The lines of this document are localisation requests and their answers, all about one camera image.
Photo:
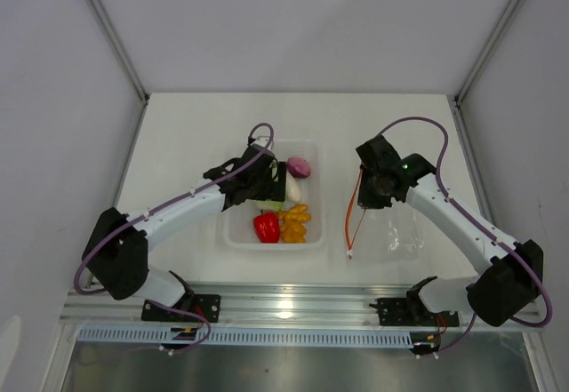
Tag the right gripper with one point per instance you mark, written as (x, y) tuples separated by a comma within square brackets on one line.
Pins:
[(367, 202)]

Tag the left aluminium frame post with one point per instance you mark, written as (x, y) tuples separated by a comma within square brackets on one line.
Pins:
[(116, 45)]

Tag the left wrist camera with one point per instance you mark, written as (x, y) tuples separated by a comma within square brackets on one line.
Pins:
[(258, 156)]

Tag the clear zip top bag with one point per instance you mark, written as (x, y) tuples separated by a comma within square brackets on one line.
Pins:
[(389, 235)]

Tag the aluminium frame post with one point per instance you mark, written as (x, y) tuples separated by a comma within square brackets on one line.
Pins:
[(498, 31), (116, 45)]

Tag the white plastic basket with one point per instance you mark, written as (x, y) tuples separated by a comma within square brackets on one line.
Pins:
[(237, 227)]

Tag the red bell pepper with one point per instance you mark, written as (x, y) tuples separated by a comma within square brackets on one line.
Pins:
[(267, 227)]

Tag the right aluminium frame post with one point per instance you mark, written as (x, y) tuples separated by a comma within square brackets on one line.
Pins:
[(498, 31)]

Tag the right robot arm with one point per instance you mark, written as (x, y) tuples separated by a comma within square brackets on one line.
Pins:
[(509, 274)]

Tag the white slotted cable duct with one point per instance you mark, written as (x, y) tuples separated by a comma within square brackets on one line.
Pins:
[(246, 336)]

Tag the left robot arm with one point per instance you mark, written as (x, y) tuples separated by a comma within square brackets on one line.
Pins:
[(118, 248)]

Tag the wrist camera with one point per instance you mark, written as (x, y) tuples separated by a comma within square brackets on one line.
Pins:
[(258, 156), (377, 154)]

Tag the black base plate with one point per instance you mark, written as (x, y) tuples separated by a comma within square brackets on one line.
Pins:
[(404, 311), (191, 308)]

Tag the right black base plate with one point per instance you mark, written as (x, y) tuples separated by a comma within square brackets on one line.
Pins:
[(404, 311)]

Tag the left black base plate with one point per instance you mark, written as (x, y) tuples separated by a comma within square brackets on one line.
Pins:
[(191, 308)]

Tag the white radish with leaves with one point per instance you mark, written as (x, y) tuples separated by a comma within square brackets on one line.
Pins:
[(285, 185)]

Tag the purple onion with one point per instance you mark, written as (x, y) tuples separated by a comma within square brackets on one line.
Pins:
[(298, 167)]

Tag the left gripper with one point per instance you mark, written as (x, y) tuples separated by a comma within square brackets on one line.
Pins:
[(273, 189)]

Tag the green cabbage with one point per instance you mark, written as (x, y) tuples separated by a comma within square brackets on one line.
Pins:
[(269, 205)]

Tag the aluminium mounting rail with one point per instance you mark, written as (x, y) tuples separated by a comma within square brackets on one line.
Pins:
[(253, 305)]

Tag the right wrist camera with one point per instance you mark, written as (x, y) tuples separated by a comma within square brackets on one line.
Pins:
[(377, 154)]

